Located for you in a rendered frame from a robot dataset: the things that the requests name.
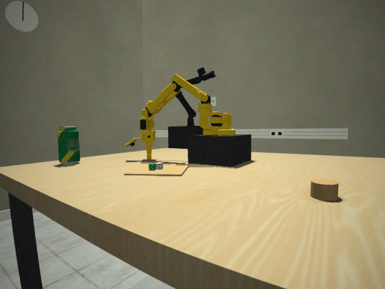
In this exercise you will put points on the green drink can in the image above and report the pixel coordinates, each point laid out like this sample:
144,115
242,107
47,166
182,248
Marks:
68,145

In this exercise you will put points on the tan flat mat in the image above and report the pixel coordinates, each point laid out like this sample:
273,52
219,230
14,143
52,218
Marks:
168,170

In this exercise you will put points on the brown cylinder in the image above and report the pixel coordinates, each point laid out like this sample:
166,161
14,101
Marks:
324,189

